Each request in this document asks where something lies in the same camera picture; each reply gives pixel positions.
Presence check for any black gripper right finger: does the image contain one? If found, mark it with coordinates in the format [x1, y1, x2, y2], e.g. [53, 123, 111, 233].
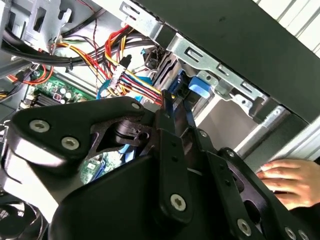
[192, 127, 316, 240]

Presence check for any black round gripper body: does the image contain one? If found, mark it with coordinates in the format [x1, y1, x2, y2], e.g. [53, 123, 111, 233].
[48, 154, 235, 240]

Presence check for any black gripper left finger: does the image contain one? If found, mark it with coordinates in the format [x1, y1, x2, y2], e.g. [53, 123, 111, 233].
[5, 89, 195, 225]

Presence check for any hard disk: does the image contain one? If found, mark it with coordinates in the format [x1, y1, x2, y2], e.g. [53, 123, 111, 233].
[151, 48, 211, 100]

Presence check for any person right hand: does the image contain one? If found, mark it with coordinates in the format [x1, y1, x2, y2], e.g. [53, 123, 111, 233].
[256, 159, 320, 211]

